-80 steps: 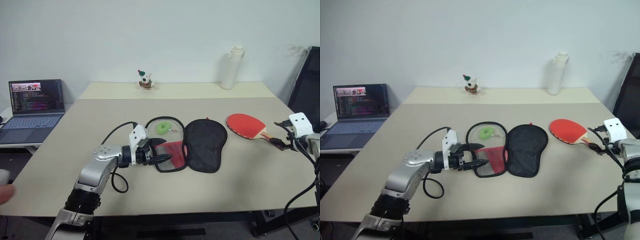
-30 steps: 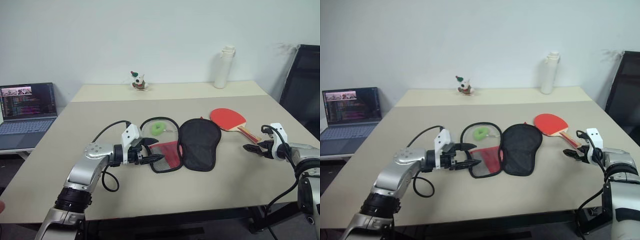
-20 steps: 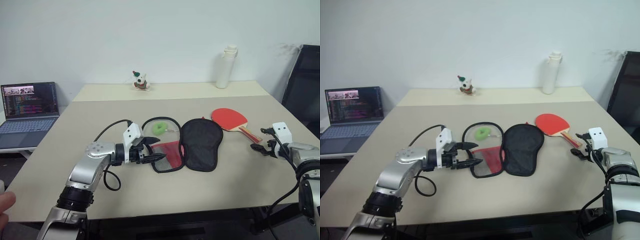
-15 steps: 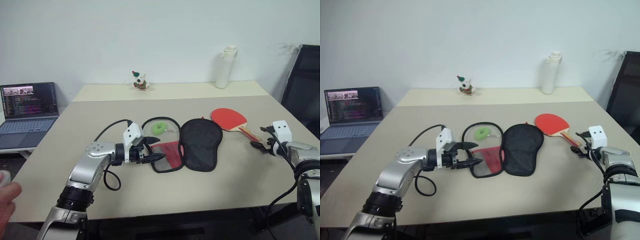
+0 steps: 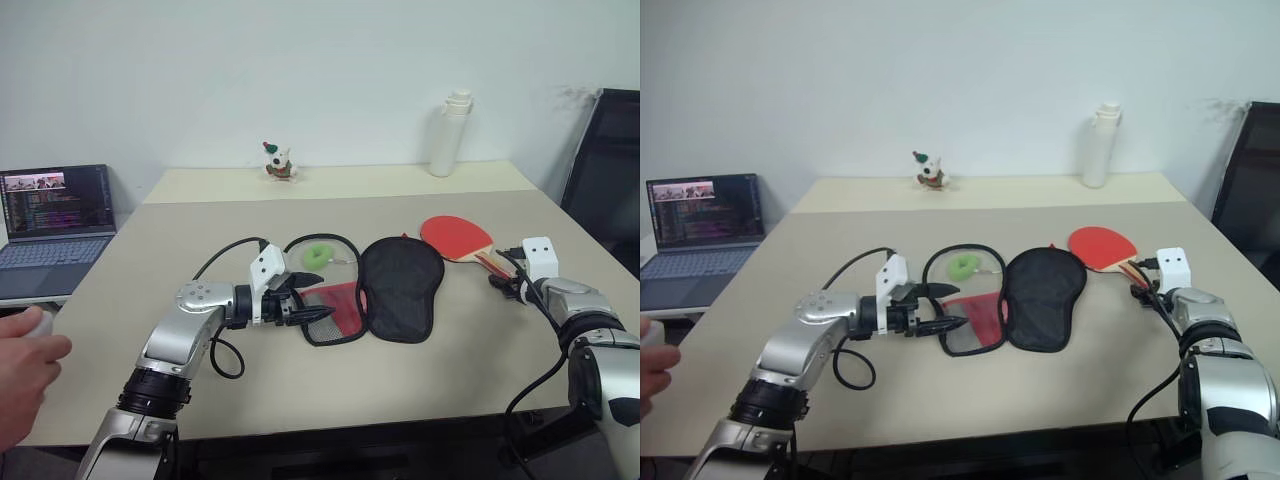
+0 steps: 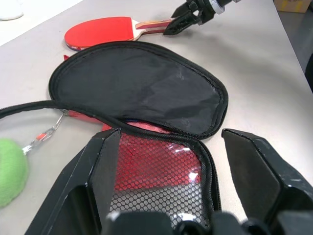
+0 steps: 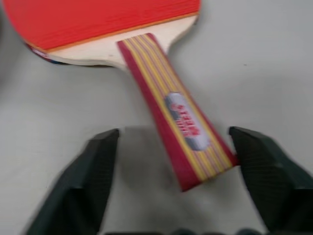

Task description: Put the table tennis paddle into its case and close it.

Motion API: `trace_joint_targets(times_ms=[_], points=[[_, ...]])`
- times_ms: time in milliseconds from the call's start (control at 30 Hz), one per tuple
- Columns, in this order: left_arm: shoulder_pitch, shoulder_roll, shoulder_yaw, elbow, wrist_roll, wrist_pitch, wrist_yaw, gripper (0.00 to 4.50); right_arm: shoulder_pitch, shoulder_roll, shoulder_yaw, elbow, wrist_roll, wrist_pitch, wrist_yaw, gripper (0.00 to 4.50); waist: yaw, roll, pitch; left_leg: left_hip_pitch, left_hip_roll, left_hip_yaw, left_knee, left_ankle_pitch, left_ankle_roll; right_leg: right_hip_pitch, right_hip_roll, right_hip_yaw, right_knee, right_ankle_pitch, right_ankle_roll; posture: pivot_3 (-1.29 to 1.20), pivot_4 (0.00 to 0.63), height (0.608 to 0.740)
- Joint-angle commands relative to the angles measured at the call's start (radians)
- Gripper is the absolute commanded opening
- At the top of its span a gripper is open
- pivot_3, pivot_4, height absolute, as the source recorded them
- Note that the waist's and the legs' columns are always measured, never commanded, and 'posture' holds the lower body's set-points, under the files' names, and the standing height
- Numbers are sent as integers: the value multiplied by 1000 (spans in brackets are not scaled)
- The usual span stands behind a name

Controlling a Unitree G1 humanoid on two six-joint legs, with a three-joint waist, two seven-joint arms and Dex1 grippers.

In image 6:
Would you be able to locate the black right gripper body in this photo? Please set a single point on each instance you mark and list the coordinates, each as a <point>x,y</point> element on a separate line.
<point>204,12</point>

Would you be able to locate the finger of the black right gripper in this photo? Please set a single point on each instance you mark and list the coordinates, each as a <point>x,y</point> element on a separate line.
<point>179,27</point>
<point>183,10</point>

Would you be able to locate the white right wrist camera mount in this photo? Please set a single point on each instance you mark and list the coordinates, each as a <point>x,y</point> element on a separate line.
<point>217,7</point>

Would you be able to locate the white rounded object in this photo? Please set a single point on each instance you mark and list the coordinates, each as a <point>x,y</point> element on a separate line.
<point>9,8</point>

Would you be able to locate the brown cardboard box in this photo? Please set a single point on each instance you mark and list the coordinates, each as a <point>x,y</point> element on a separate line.
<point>291,5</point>

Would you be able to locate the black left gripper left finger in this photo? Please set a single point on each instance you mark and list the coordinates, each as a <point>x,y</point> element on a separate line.
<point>80,176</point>

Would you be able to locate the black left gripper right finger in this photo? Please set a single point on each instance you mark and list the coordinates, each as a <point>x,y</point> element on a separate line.
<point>264,171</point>

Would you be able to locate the red table tennis paddle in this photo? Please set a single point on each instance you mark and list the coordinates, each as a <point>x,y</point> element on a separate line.
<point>97,29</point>

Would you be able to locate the black red paddle case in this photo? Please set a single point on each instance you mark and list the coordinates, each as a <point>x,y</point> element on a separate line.
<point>137,88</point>

